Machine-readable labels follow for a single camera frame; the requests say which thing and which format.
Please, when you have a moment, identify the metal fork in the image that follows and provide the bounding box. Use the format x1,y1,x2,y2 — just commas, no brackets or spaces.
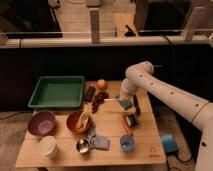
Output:
104,98,120,102

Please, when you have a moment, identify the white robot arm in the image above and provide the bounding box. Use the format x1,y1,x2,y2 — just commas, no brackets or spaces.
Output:
119,61,213,171

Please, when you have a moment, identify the blue cup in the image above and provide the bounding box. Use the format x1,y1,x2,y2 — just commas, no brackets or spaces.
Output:
120,135,135,152

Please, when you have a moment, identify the metal cup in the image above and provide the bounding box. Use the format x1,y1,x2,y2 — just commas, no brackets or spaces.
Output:
76,139,90,154

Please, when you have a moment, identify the white cup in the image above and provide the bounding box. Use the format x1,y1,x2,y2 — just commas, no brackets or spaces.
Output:
37,136,58,158

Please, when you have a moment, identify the orange fruit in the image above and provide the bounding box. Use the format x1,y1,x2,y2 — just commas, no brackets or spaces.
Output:
96,79,107,90

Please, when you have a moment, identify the dark grape bunch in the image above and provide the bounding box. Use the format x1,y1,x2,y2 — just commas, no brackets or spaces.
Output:
92,92,109,113

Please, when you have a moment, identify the teal sponge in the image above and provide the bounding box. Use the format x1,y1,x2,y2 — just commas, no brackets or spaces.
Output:
119,100,132,110

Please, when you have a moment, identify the black round gadget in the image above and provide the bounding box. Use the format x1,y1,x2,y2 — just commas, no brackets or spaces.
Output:
124,114,138,127

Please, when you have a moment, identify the yellow banana peel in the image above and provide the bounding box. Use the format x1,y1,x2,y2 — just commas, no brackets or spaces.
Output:
77,104,92,129

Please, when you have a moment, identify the wooden table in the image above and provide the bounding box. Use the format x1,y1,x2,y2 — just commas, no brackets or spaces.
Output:
15,88,166,168

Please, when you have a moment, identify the brown bowl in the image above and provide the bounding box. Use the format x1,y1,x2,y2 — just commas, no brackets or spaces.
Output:
66,110,92,134

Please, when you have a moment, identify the orange carrot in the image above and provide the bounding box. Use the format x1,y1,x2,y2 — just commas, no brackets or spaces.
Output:
122,117,133,136

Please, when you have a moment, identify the green plastic tray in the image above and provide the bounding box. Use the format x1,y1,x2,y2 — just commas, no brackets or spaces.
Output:
28,76,85,109

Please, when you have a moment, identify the blue grey cloth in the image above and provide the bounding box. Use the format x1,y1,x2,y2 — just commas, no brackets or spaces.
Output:
87,127,110,150

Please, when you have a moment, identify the purple bowl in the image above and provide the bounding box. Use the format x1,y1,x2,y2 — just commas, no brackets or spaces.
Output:
28,110,56,136

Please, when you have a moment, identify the blue box on floor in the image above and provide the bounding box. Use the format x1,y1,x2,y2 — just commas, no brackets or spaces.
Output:
160,134,179,154

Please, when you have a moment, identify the white horizontal rail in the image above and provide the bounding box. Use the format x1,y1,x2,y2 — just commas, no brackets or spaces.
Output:
0,35,213,49

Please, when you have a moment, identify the white slanted post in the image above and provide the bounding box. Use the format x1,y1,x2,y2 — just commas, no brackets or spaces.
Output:
181,6,205,41

